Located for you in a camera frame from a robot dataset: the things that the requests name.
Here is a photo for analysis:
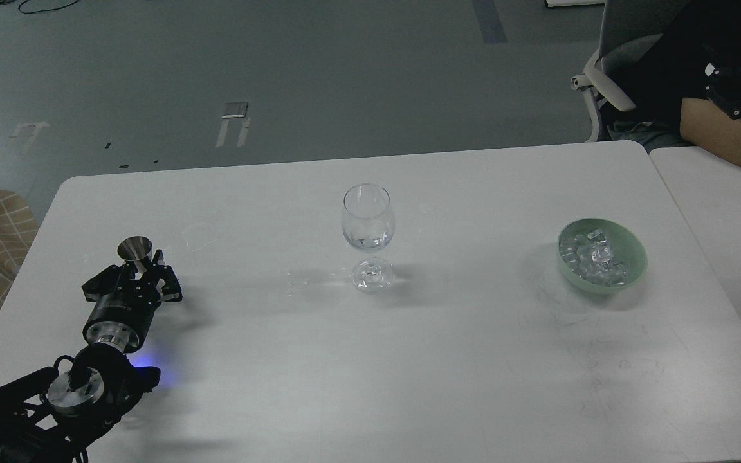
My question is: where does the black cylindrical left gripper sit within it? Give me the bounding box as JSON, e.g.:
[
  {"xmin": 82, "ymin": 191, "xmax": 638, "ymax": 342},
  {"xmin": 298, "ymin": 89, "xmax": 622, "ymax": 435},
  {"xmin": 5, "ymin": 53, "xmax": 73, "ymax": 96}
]
[{"xmin": 81, "ymin": 250, "xmax": 183, "ymax": 354}]

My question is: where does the stainless steel double jigger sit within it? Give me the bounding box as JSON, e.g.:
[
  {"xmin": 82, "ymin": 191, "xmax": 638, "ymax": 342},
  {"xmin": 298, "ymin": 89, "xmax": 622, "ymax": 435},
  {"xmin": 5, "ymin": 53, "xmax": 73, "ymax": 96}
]
[{"xmin": 117, "ymin": 235, "xmax": 153, "ymax": 280}]

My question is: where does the person's bare forearm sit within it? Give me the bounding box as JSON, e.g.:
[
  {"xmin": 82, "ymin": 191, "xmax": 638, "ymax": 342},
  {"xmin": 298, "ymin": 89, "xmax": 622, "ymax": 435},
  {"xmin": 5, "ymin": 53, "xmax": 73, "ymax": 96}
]
[{"xmin": 679, "ymin": 98, "xmax": 741, "ymax": 168}]

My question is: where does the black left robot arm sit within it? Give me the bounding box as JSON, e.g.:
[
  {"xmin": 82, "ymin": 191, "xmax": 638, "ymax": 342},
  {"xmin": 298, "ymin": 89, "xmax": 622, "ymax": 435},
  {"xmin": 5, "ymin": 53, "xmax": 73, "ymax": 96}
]
[{"xmin": 0, "ymin": 250, "xmax": 183, "ymax": 462}]

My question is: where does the clear wine glass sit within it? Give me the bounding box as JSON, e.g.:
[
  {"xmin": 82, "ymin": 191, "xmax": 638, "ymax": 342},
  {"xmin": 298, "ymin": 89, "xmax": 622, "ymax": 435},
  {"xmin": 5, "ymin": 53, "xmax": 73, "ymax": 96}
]
[{"xmin": 341, "ymin": 183, "xmax": 395, "ymax": 294}]

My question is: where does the clear ice cubes pile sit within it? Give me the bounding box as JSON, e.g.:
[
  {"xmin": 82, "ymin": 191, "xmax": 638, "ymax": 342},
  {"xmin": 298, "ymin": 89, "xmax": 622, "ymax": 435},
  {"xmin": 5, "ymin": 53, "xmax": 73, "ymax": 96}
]
[{"xmin": 558, "ymin": 228, "xmax": 630, "ymax": 288}]

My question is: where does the green bowl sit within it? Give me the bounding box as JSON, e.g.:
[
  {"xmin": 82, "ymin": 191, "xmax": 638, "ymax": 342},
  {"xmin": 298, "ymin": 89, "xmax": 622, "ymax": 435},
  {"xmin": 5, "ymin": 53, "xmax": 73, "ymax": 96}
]
[{"xmin": 556, "ymin": 219, "xmax": 649, "ymax": 295}]

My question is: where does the white office chair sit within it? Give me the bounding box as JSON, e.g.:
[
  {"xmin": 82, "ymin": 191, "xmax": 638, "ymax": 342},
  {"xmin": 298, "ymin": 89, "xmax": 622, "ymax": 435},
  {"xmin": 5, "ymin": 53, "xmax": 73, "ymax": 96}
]
[{"xmin": 571, "ymin": 1, "xmax": 687, "ymax": 143}]

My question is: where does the white adjacent table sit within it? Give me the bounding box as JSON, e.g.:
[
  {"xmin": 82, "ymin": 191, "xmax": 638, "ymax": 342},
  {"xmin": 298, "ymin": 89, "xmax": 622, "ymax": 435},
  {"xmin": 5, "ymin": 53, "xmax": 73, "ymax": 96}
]
[{"xmin": 650, "ymin": 147, "xmax": 741, "ymax": 319}]

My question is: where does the person in black shirt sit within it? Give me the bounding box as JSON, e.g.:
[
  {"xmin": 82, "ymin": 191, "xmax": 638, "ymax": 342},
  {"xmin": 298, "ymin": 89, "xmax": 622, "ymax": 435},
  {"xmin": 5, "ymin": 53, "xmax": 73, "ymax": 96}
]
[{"xmin": 607, "ymin": 1, "xmax": 741, "ymax": 147}]

